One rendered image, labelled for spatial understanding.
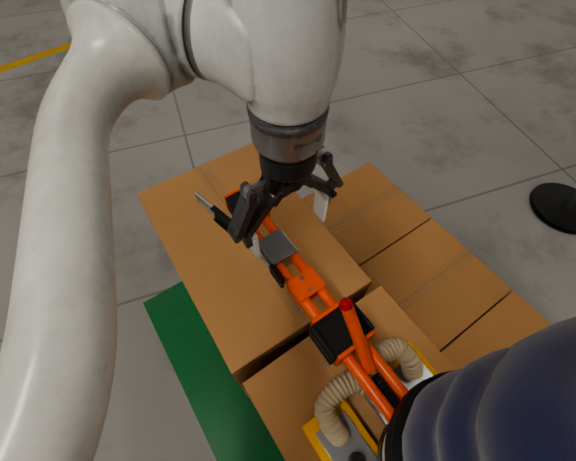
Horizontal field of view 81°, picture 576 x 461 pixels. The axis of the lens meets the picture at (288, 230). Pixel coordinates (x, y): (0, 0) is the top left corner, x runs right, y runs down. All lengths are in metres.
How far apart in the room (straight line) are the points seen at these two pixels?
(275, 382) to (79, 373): 0.59
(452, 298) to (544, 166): 1.76
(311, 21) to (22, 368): 0.29
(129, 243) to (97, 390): 1.99
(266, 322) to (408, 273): 0.72
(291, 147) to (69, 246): 0.23
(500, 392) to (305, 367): 0.55
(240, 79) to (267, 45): 0.05
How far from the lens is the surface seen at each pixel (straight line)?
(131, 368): 1.91
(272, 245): 0.72
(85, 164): 0.30
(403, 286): 1.36
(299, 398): 0.78
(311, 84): 0.33
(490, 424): 0.30
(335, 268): 0.88
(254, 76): 0.33
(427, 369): 0.80
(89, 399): 0.24
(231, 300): 0.85
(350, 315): 0.56
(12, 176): 2.99
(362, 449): 0.75
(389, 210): 1.53
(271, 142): 0.38
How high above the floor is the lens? 1.72
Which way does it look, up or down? 57 degrees down
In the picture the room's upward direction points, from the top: straight up
